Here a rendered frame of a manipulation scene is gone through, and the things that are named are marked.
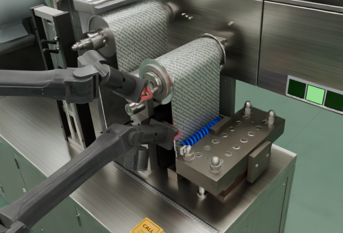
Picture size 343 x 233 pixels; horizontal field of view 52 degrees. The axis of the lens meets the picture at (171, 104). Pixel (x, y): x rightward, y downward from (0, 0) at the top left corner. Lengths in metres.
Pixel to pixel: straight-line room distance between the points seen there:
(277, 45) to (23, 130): 1.08
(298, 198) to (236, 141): 1.35
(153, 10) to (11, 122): 0.83
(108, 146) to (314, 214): 1.74
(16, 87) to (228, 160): 0.63
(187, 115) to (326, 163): 1.78
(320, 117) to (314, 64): 2.15
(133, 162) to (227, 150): 0.32
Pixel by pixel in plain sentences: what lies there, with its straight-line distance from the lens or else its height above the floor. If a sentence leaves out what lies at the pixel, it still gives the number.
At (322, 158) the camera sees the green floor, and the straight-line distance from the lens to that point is 2.82.
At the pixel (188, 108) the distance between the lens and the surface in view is 1.13.
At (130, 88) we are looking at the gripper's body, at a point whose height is 1.30.
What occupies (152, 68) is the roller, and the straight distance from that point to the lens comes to 1.04.
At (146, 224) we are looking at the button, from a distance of 1.08.
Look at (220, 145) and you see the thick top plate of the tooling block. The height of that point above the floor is 1.03.
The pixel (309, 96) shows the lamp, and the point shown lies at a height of 1.17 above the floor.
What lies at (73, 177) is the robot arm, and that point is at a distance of 0.85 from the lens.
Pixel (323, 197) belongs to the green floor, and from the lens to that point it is 2.53.
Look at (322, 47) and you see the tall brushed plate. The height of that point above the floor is 1.34.
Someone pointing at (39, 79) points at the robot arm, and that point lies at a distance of 0.89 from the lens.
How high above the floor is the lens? 1.75
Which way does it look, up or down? 32 degrees down
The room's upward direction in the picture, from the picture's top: 4 degrees counter-clockwise
